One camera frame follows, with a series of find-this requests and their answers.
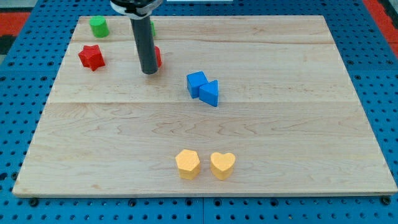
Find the blue triangle block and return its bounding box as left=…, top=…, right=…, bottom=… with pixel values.
left=199, top=80, right=219, bottom=107

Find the green block behind rod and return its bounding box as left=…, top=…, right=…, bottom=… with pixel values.
left=150, top=21, right=156, bottom=37

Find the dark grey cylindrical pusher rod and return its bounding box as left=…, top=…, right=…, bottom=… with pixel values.
left=131, top=17, right=158, bottom=75

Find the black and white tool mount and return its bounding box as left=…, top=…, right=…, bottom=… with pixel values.
left=110, top=0, right=163, bottom=20

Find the red star block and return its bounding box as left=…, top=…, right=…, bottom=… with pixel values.
left=78, top=45, right=105, bottom=71

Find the blue cube block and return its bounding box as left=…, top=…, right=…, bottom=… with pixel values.
left=187, top=71, right=208, bottom=98

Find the green cylinder block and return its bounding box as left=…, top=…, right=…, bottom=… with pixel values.
left=89, top=16, right=109, bottom=38

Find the red circle block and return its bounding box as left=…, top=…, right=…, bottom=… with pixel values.
left=155, top=46, right=162, bottom=68

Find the wooden board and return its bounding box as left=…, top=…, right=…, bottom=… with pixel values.
left=13, top=16, right=397, bottom=198

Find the yellow hexagon block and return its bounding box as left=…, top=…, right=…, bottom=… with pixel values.
left=175, top=149, right=201, bottom=180

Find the yellow heart block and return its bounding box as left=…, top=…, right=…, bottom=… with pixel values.
left=210, top=152, right=236, bottom=180

